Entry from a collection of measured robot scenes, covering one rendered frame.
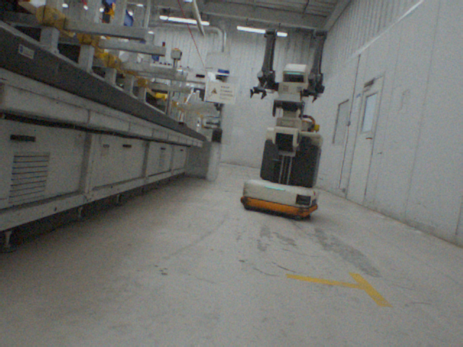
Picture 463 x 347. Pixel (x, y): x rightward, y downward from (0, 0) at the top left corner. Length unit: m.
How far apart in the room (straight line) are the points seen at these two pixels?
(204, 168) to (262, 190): 2.81
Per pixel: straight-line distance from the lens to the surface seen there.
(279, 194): 3.20
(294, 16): 11.78
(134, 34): 1.13
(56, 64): 1.15
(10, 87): 1.06
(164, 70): 1.60
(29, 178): 1.63
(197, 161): 5.96
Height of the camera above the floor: 0.50
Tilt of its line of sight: 3 degrees down
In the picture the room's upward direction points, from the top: 9 degrees clockwise
